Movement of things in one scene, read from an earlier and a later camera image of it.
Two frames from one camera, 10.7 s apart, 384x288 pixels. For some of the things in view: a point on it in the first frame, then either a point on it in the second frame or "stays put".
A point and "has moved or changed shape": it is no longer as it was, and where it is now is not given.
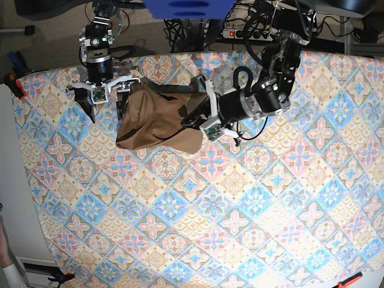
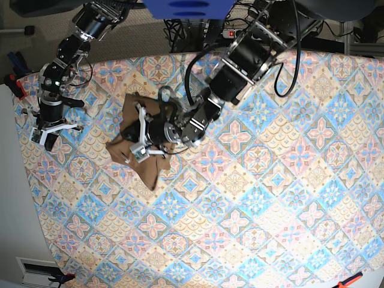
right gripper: x=227 y=107 → x=155 y=131
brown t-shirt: x=152 y=118 has moved or changed shape
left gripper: x=99 y=70 → x=50 y=118
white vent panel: x=36 y=272 stays put
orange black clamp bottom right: x=344 y=283 stays put
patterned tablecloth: x=299 y=203 stays put
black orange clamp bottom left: x=62 y=278 stays put
